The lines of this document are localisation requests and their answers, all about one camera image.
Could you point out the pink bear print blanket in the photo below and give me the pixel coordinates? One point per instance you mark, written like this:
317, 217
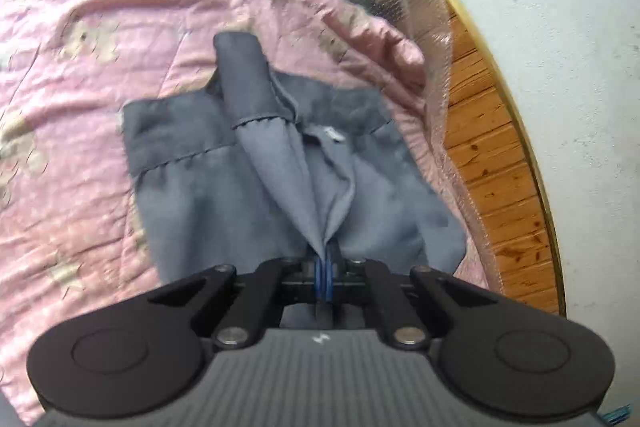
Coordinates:
75, 117

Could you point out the grey pants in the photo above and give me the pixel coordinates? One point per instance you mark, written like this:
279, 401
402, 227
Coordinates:
280, 187

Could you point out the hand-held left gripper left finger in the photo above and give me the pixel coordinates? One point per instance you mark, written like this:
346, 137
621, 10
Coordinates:
250, 297

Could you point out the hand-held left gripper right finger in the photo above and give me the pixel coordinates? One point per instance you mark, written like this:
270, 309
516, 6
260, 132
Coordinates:
392, 302

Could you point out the yellow wooden baseboard trim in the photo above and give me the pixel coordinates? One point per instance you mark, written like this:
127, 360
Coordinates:
520, 117

